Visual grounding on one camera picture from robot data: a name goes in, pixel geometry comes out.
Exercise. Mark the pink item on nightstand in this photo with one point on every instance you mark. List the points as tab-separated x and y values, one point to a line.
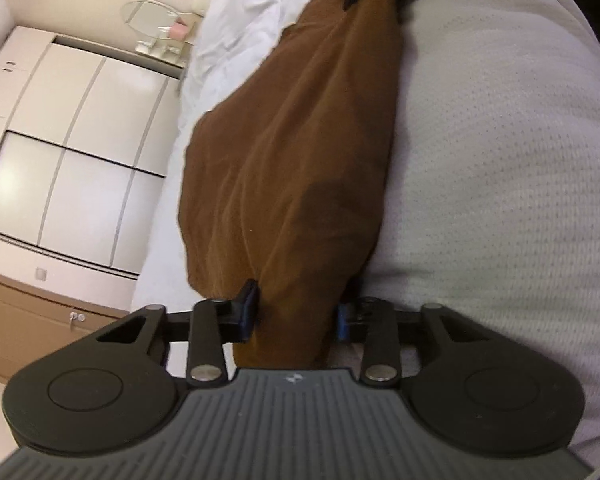
179	32

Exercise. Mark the white sliding wardrobe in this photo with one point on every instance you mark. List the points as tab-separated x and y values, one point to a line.
85	139

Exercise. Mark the brown knit pants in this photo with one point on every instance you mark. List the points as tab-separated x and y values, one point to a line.
284	180

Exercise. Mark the round vanity mirror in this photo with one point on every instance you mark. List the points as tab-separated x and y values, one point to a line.
149	16

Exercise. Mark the brown wooden door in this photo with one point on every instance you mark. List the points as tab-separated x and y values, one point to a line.
35	323

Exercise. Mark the light switch beside wardrobe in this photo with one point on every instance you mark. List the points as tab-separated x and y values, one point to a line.
40	274

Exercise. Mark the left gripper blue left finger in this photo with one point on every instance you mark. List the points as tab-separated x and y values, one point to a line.
214	323

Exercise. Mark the silver door handle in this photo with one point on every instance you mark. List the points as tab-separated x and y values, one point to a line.
76	319

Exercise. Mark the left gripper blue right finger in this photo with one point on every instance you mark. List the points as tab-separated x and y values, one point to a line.
373	324

